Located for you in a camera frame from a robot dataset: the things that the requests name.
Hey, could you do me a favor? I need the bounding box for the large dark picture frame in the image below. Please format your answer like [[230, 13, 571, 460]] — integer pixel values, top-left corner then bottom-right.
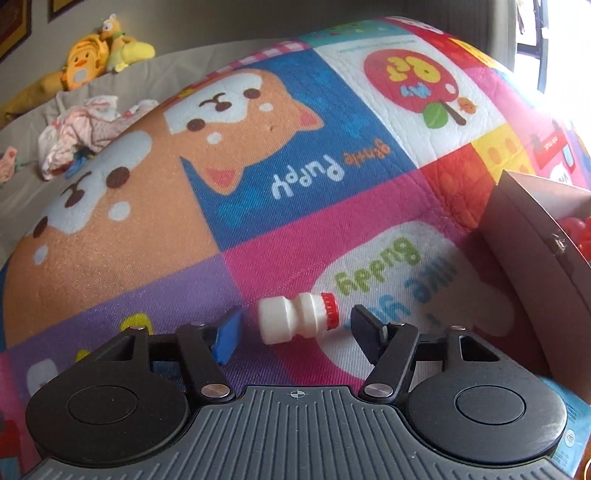
[[0, 0, 33, 63]]

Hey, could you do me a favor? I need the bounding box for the colourful cartoon play mat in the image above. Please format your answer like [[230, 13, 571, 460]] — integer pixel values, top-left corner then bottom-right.
[[0, 16, 591, 480]]

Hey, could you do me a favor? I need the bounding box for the yellow cushion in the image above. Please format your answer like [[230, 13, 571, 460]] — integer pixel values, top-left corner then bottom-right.
[[0, 69, 65, 125]]

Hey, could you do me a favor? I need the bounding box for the yellow duck backpack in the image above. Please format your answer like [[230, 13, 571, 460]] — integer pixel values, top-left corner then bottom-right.
[[60, 39, 109, 90]]

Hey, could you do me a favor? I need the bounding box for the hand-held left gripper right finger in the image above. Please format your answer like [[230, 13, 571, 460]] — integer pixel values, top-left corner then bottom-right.
[[350, 305, 499, 406]]

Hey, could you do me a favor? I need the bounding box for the small white bottle red cap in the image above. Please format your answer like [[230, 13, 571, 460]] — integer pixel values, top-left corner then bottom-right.
[[257, 292, 341, 346]]

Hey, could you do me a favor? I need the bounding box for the brown cardboard box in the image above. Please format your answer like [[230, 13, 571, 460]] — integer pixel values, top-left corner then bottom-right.
[[480, 169, 591, 374]]

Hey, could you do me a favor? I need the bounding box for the blue wet wipes pack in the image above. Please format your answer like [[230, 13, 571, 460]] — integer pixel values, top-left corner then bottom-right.
[[551, 376, 591, 476]]

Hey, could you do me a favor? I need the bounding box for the small dark picture frame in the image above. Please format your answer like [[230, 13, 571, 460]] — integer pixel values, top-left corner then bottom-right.
[[48, 0, 85, 21]]

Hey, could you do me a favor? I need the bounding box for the floral clothes pile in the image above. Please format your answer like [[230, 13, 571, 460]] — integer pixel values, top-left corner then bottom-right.
[[37, 95, 160, 181]]

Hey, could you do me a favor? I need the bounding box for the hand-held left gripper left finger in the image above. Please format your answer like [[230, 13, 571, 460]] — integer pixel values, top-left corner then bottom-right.
[[117, 305, 245, 404]]

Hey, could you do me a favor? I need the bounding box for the window frame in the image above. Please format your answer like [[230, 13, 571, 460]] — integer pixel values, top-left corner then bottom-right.
[[515, 0, 591, 93]]

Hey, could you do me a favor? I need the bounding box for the yellow plush duck toy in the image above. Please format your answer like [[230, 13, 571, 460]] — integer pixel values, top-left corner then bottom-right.
[[99, 14, 156, 73]]

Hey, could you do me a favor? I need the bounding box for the red figurine toy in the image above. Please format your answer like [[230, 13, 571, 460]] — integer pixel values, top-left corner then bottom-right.
[[561, 215, 591, 266]]

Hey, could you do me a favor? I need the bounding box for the small floral cloth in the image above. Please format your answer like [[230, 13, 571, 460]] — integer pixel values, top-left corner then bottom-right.
[[0, 145, 19, 184]]

